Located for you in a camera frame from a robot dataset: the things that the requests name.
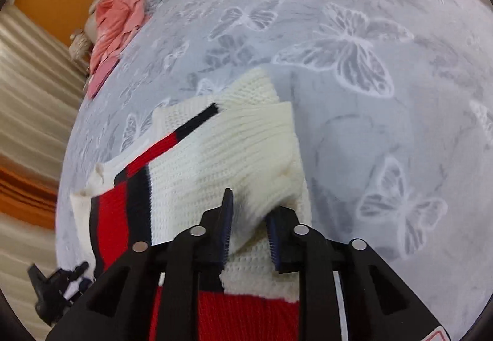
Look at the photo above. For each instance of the pink cloth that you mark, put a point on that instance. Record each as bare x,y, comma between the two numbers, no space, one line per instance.
115,25

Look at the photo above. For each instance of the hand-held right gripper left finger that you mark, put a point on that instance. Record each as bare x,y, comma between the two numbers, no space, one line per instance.
227,225

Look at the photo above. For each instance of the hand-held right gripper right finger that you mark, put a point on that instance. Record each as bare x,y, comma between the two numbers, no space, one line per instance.
273,244

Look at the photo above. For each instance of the white knitted sweater red navy stripes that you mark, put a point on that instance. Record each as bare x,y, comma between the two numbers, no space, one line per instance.
231,156

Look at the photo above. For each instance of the grey butterfly blanket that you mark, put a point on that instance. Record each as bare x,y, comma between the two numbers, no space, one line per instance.
346,133

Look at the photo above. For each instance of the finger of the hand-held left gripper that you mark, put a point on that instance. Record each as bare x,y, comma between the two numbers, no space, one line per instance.
73,272
38,274

